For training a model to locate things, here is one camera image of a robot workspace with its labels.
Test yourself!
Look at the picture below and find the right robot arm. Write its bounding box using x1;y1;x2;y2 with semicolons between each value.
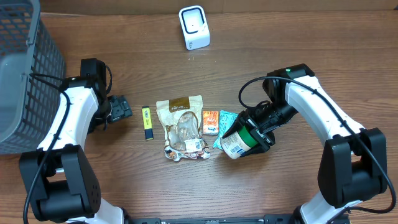
220;64;393;223

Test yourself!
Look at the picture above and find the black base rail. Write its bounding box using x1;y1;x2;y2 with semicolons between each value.
124;214;303;224

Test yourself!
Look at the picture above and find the green lid jar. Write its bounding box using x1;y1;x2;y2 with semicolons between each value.
220;126;259;159

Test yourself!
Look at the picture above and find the white barcode scanner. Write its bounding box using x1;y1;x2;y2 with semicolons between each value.
178;5;210;50

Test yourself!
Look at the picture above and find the grey plastic mesh basket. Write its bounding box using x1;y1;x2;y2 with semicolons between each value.
1;0;66;154

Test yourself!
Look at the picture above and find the teal wet wipes packet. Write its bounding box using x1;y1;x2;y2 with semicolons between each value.
213;110;238;150

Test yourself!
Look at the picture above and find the brown white snack pouch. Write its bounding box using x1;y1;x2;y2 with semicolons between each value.
156;95;210;162

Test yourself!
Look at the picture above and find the orange tissue packet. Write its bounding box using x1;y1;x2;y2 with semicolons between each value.
202;111;219;136

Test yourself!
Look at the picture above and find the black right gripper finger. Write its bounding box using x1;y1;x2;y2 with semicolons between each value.
241;142;275;157
223;113;248;138

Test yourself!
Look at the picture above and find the yellow glue stick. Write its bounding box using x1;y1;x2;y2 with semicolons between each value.
142;106;154;140

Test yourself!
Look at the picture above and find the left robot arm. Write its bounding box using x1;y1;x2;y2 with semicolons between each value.
19;58;132;224

